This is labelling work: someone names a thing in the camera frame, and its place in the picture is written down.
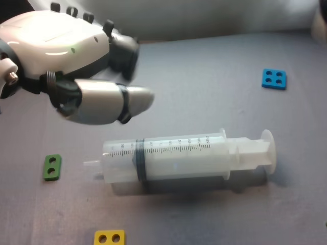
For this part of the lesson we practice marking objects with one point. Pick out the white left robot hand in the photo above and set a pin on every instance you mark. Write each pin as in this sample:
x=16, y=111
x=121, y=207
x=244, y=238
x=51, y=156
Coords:
x=58, y=43

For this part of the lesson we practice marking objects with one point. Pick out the green rectangular two-hole block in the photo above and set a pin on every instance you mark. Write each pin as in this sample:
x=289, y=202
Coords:
x=47, y=176

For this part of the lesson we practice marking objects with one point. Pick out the blue square four-hole block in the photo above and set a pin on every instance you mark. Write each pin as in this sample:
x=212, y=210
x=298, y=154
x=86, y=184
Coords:
x=274, y=79

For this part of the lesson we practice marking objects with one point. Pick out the yellow rectangular two-hole block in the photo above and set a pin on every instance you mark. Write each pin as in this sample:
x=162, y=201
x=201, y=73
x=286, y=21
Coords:
x=109, y=234

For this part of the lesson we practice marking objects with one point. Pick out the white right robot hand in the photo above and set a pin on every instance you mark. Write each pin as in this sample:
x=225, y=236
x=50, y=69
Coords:
x=321, y=24

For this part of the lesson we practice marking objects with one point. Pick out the grey table cloth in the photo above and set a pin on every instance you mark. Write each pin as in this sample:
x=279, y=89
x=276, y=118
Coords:
x=204, y=219

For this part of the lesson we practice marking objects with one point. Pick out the large clear plastic syringe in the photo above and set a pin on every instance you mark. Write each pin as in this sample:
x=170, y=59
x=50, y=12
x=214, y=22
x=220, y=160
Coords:
x=178, y=160

